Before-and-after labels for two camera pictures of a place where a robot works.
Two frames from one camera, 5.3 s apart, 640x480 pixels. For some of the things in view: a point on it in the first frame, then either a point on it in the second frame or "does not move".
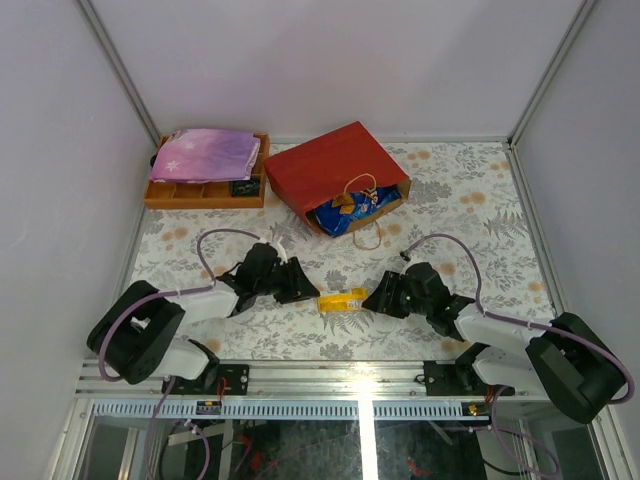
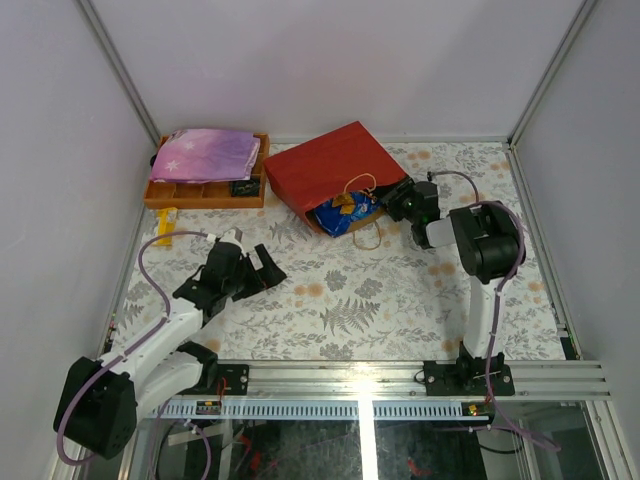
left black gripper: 288,279 -> 250,276
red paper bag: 344,162 does not move
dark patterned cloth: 244,188 does not move
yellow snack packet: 343,302 -> 166,225
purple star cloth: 206,156 does not move
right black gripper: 380,301 -> 402,189
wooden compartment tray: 213,194 does not move
